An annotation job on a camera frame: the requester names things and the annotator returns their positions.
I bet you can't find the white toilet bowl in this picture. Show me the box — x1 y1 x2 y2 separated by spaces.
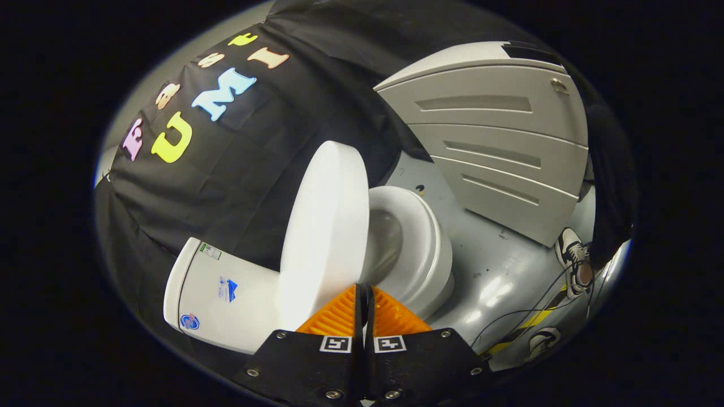
360 185 455 321

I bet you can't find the black backdrop cloth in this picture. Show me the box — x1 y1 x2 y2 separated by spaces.
93 0 544 340

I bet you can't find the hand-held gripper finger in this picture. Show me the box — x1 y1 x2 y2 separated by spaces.
235 284 363 405
363 285 494 405

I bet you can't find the person's black white shoe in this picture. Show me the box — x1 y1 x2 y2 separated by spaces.
555 227 594 299
529 327 562 360

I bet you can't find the person's dark trouser leg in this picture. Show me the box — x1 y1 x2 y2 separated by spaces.
583 105 635 267

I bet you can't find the grey drawer cabinet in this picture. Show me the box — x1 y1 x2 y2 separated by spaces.
373 41 590 248

